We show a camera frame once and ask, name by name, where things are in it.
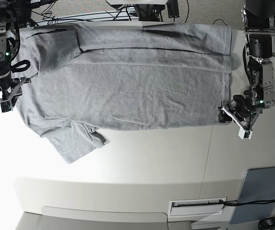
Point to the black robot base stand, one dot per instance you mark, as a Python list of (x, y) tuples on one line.
[(149, 12)]

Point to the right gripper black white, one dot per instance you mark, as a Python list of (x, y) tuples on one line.
[(15, 83)]

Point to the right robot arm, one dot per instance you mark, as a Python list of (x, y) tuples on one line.
[(9, 48)]

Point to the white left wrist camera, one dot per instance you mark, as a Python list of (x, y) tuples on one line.
[(245, 134)]

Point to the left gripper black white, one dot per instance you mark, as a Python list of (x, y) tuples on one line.
[(241, 110)]

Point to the blue-grey tablet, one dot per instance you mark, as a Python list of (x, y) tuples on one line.
[(259, 184)]

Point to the grey T-shirt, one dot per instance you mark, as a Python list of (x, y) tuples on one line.
[(156, 77)]

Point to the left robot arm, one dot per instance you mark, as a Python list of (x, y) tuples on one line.
[(259, 29)]

